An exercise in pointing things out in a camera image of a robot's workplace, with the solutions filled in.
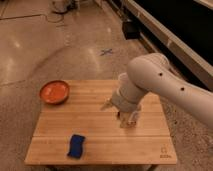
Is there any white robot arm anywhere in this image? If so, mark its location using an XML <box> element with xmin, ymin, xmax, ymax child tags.
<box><xmin>102</xmin><ymin>53</ymin><xmax>213</xmax><ymax>129</ymax></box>

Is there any white bottle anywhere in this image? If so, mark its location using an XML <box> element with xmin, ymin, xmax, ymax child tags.
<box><xmin>120</xmin><ymin>110</ymin><xmax>140</xmax><ymax>128</ymax></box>

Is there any blue sponge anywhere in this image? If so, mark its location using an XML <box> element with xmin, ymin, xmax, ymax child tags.
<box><xmin>67</xmin><ymin>134</ymin><xmax>85</xmax><ymax>159</ymax></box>

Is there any orange bowl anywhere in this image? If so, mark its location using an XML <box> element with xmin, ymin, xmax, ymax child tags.
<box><xmin>39</xmin><ymin>80</ymin><xmax>70</xmax><ymax>104</ymax></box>

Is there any black box on floor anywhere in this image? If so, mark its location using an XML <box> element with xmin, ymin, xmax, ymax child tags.
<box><xmin>122</xmin><ymin>22</ymin><xmax>140</xmax><ymax>40</ymax></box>

